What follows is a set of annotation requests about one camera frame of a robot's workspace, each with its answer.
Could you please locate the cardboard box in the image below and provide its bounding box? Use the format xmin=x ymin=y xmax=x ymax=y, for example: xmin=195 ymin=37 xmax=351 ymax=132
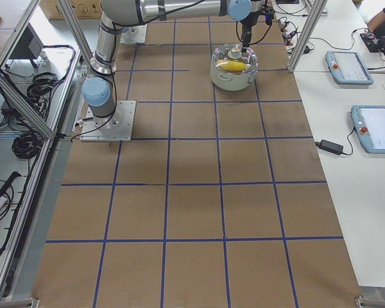
xmin=39 ymin=0 xmax=104 ymax=21

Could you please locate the lower teach pendant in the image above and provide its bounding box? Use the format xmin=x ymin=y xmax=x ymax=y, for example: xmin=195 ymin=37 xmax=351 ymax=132
xmin=351 ymin=105 xmax=385 ymax=154

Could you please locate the brown paper table mat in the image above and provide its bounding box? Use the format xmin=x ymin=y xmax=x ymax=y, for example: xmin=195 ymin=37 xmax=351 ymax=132
xmin=33 ymin=17 xmax=359 ymax=307

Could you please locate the aluminium frame post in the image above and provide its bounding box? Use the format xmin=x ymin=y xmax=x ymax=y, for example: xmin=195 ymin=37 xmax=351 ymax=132
xmin=287 ymin=0 xmax=327 ymax=73

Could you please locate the pale green cooking pot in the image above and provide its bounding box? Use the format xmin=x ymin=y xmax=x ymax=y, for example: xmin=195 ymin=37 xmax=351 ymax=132
xmin=209 ymin=44 xmax=260 ymax=92

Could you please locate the upper teach pendant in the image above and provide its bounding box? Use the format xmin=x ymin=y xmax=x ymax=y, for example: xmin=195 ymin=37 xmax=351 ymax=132
xmin=325 ymin=51 xmax=373 ymax=85

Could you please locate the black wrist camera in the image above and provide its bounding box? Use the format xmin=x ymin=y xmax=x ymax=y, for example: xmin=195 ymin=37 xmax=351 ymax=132
xmin=262 ymin=6 xmax=275 ymax=26

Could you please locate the black power adapter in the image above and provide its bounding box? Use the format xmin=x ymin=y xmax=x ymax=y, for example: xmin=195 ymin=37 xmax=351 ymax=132
xmin=315 ymin=139 xmax=344 ymax=155

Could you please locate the yellow corn cob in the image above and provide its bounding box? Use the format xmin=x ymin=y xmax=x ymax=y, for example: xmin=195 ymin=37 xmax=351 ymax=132
xmin=216 ymin=60 xmax=251 ymax=73

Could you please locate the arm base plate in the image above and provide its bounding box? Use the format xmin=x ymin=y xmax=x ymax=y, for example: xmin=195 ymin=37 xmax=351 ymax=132
xmin=120 ymin=25 xmax=148 ymax=45
xmin=79 ymin=100 xmax=136 ymax=142

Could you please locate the teach pendant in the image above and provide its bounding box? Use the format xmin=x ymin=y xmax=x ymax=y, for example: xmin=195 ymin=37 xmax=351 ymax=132
xmin=351 ymin=105 xmax=385 ymax=154
xmin=325 ymin=51 xmax=373 ymax=85

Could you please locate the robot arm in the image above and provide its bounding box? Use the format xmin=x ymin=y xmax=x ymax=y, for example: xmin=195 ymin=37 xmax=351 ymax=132
xmin=81 ymin=1 xmax=273 ymax=133

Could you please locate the glass pot lid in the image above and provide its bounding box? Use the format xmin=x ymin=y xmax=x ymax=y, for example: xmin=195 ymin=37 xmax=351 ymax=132
xmin=211 ymin=44 xmax=258 ymax=74

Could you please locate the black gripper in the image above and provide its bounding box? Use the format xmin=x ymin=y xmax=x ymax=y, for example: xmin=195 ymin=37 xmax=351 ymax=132
xmin=240 ymin=12 xmax=260 ymax=53

